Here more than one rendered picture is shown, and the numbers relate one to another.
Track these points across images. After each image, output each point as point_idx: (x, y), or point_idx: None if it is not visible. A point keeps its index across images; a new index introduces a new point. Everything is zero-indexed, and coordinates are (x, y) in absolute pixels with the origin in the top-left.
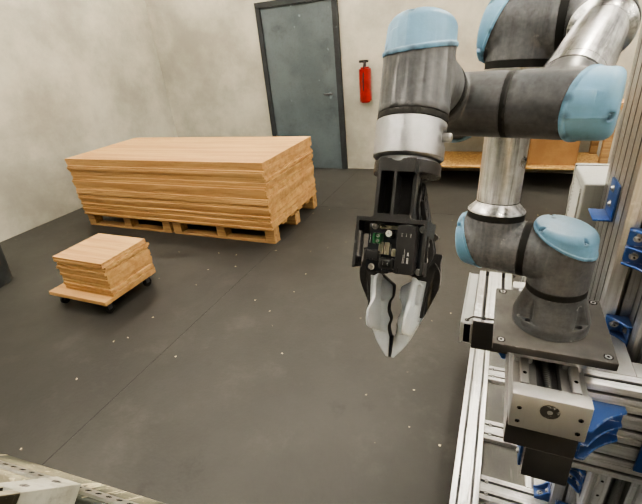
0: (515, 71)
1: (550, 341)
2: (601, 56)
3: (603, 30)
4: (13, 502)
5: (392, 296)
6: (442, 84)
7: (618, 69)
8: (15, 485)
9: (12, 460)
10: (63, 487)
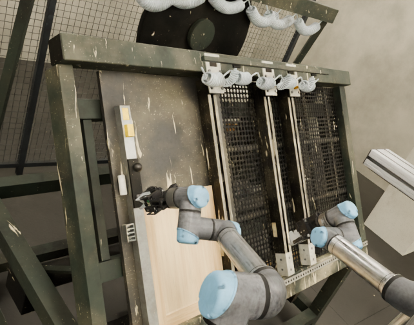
0: (338, 228)
1: None
2: (338, 241)
3: (357, 252)
4: (305, 243)
5: None
6: (331, 211)
7: (319, 227)
8: (311, 246)
9: (333, 267)
10: (309, 258)
